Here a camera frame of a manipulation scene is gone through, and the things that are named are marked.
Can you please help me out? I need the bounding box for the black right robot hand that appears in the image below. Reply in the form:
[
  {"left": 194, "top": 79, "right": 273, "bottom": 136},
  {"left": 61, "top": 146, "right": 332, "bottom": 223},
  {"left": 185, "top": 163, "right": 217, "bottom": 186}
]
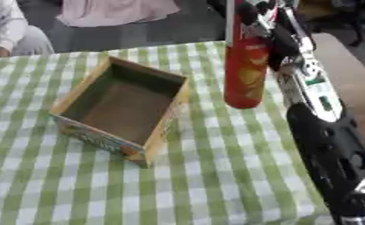
[{"left": 236, "top": 0, "right": 304, "bottom": 72}]

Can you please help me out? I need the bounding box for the red cylindrical canister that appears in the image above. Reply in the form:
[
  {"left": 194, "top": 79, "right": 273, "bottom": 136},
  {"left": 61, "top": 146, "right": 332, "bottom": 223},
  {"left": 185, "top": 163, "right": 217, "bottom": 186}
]
[{"left": 222, "top": 0, "right": 272, "bottom": 110}]

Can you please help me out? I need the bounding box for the open tan cardboard box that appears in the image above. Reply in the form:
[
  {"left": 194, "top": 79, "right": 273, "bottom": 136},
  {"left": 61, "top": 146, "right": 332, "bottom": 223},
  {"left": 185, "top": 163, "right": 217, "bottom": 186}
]
[{"left": 47, "top": 55, "right": 192, "bottom": 170}]

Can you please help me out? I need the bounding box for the dark chair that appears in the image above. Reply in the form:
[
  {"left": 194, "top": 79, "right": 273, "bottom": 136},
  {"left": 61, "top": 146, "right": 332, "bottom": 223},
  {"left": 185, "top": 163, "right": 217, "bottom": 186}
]
[{"left": 297, "top": 0, "right": 365, "bottom": 47}]

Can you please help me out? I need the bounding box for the person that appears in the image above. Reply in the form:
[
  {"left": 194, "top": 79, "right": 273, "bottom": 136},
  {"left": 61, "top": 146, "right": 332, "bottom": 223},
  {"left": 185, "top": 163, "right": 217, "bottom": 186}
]
[
  {"left": 54, "top": 0, "right": 184, "bottom": 28},
  {"left": 0, "top": 0, "right": 56, "bottom": 58}
]

